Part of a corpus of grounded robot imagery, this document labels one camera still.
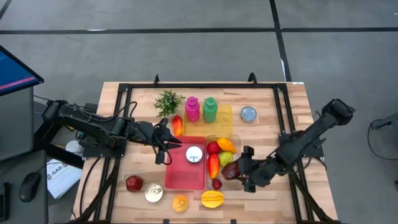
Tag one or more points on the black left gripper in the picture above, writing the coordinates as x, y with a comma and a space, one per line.
147, 132

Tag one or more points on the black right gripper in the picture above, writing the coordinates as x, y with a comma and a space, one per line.
264, 171

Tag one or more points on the dark maroon toy fruit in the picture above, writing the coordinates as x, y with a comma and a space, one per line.
230, 171

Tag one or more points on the orange-red toy mango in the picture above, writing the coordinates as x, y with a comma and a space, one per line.
177, 125

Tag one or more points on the yellow-green toy fruit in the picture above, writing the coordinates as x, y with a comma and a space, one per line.
226, 158

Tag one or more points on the silver tin can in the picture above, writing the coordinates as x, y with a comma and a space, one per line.
194, 154
248, 114

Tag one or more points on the yellow-orange toy mango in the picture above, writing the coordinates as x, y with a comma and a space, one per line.
226, 145

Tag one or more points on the small red toy fruit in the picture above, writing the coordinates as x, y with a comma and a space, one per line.
217, 183

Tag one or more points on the red-orange toy mango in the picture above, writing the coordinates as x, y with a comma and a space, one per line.
213, 166

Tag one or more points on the pink plastic bottle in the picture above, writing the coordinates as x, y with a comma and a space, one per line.
192, 110

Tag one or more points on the red toy apple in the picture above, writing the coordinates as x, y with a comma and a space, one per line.
213, 148

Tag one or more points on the green plastic bottle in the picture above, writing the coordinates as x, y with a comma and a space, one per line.
210, 110

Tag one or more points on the yellow wrinkled toy fruit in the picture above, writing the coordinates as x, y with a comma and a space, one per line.
180, 203

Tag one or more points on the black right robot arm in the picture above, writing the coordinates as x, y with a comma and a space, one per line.
311, 137

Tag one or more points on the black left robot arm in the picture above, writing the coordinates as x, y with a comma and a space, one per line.
93, 126

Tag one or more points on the clear glass bowl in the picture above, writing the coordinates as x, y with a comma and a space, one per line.
228, 186

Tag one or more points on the red translucent plastic tray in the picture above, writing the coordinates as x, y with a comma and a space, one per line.
183, 177

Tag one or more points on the small green artificial plant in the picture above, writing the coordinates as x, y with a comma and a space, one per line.
168, 103

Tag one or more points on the yellow toy starfruit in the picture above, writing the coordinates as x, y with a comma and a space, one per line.
212, 199

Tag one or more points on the pale gold tin can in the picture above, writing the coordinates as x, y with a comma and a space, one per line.
154, 193

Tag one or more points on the dark red toy pomegranate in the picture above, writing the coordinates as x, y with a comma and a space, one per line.
134, 183

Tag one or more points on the yellow translucent plastic tray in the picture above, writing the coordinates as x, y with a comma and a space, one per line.
224, 124

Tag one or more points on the white round roll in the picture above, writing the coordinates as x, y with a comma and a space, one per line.
73, 146

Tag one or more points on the black metal stand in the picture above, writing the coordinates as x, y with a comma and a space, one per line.
62, 155

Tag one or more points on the white printed paper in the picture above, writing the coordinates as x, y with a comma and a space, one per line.
62, 179

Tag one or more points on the black computer mouse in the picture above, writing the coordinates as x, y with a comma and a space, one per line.
29, 186

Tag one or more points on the grey furniture corner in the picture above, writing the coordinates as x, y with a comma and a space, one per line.
391, 119

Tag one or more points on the grey cabinet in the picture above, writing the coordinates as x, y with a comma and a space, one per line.
15, 124

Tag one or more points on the dark grey desk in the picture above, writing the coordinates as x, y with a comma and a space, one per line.
12, 168

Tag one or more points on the computer monitor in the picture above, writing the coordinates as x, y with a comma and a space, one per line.
12, 73

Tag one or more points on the black keyboard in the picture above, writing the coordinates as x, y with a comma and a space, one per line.
3, 202

